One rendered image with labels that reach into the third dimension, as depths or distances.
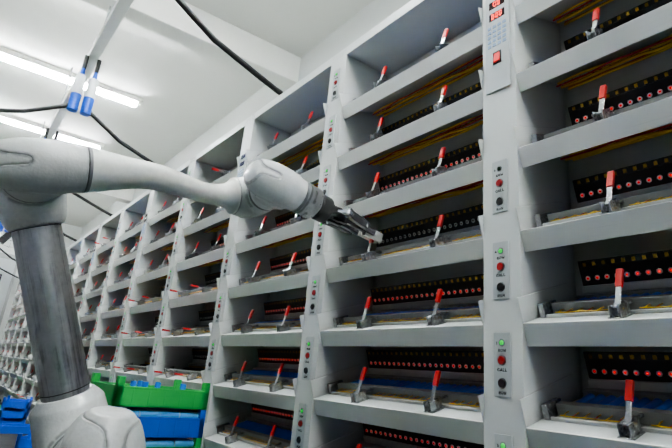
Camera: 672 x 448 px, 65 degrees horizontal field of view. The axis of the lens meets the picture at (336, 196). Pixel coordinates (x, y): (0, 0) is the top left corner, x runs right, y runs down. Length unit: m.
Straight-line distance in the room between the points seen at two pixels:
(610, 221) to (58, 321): 1.13
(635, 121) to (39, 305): 1.25
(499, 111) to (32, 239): 1.08
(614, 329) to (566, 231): 0.20
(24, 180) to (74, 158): 0.10
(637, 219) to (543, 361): 0.34
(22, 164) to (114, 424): 0.52
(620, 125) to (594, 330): 0.38
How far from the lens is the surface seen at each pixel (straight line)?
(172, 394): 1.78
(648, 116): 1.12
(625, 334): 1.04
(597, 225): 1.09
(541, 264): 1.22
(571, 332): 1.08
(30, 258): 1.33
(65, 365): 1.34
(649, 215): 1.05
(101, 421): 1.18
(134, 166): 1.23
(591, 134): 1.16
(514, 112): 1.28
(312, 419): 1.64
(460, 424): 1.22
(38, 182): 1.19
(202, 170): 3.10
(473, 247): 1.25
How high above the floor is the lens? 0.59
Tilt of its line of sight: 19 degrees up
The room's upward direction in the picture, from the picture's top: 5 degrees clockwise
